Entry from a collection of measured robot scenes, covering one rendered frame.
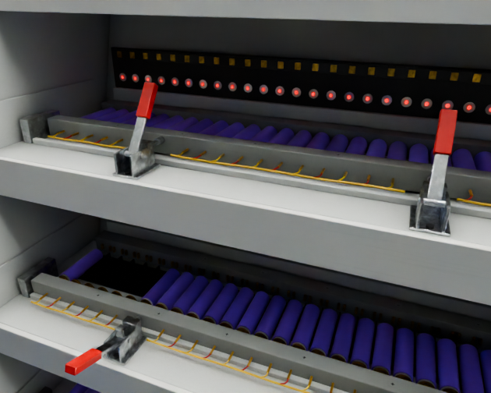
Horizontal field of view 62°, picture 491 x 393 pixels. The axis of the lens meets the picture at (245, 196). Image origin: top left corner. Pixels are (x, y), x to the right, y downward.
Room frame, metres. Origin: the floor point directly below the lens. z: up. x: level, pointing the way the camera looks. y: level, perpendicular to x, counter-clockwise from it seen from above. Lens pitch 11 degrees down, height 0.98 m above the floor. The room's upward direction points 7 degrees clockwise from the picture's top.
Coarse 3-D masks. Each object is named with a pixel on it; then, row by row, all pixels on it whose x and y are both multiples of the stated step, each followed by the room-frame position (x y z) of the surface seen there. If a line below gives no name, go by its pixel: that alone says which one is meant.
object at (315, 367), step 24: (48, 288) 0.46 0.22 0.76; (72, 288) 0.46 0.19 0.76; (120, 312) 0.43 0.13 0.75; (144, 312) 0.42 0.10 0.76; (168, 312) 0.42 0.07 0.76; (192, 336) 0.40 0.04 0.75; (216, 336) 0.39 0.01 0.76; (240, 336) 0.39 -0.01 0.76; (264, 360) 0.37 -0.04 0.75; (288, 360) 0.36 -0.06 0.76; (312, 360) 0.36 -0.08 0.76; (336, 360) 0.36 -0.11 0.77; (336, 384) 0.35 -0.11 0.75; (360, 384) 0.34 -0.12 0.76; (384, 384) 0.34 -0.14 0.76; (408, 384) 0.34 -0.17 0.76
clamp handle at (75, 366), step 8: (120, 336) 0.38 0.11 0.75; (104, 344) 0.37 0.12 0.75; (112, 344) 0.37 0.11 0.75; (88, 352) 0.35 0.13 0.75; (96, 352) 0.35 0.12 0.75; (104, 352) 0.36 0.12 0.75; (72, 360) 0.33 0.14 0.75; (80, 360) 0.33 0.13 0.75; (88, 360) 0.33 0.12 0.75; (96, 360) 0.34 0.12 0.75; (72, 368) 0.32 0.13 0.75; (80, 368) 0.32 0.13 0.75
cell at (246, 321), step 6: (258, 294) 0.46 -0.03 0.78; (264, 294) 0.46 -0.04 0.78; (252, 300) 0.45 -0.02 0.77; (258, 300) 0.45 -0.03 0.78; (264, 300) 0.45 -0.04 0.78; (252, 306) 0.44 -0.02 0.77; (258, 306) 0.44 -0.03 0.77; (264, 306) 0.45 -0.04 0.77; (246, 312) 0.43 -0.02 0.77; (252, 312) 0.43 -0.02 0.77; (258, 312) 0.43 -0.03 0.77; (246, 318) 0.42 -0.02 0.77; (252, 318) 0.42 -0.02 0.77; (258, 318) 0.43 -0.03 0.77; (240, 324) 0.41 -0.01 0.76; (246, 324) 0.41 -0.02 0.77; (252, 324) 0.41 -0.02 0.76; (252, 330) 0.41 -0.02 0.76
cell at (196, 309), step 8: (216, 280) 0.48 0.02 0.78; (208, 288) 0.47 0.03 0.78; (216, 288) 0.47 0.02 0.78; (200, 296) 0.45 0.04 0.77; (208, 296) 0.45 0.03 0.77; (216, 296) 0.47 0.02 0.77; (200, 304) 0.44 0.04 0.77; (208, 304) 0.45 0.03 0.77; (192, 312) 0.43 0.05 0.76; (200, 312) 0.43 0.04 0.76
